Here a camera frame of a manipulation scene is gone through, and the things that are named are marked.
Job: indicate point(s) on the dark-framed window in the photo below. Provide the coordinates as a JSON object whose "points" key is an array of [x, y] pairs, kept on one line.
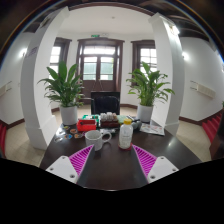
{"points": [[56, 55], [146, 55]]}

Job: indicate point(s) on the red plastic box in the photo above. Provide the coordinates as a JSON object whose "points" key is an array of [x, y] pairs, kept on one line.
{"points": [[86, 125]]}

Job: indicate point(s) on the small grey object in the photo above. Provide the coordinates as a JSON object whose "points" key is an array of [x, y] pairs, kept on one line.
{"points": [[136, 125]]}

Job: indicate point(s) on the white wall unit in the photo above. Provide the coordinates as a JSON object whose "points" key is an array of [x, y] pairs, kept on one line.
{"points": [[202, 89], [5, 89]]}

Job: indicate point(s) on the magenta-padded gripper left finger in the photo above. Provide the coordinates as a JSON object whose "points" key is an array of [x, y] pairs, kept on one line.
{"points": [[71, 165]]}

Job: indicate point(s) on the potted green plant white pot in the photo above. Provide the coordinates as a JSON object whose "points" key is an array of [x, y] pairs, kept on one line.
{"points": [[148, 86], [65, 86]]}

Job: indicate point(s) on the yellow-capped clear drink bottle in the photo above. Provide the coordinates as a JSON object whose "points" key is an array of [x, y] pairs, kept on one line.
{"points": [[125, 135]]}

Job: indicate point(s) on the white speckled mug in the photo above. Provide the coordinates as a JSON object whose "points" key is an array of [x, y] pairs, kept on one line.
{"points": [[94, 140]]}

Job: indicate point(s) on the black chair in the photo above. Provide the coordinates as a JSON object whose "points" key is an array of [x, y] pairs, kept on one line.
{"points": [[105, 103]]}

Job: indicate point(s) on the dark wooden double door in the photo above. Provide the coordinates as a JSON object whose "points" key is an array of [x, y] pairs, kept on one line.
{"points": [[100, 66]]}

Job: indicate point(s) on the green exit sign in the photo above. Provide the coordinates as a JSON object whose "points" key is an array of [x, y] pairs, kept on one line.
{"points": [[95, 35]]}

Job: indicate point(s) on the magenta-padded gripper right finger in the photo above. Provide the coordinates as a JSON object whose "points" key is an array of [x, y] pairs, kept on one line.
{"points": [[153, 165]]}

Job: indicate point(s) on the brown tray with small items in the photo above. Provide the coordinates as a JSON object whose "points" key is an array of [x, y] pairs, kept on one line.
{"points": [[109, 120]]}

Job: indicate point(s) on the green box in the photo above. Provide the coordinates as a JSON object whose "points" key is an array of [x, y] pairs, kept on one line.
{"points": [[90, 117]]}

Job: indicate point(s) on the printed white leaflet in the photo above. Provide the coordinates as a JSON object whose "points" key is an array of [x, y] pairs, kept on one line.
{"points": [[152, 129]]}

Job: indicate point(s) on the round blue sticker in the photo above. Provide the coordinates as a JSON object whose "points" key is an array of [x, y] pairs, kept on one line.
{"points": [[69, 136]]}

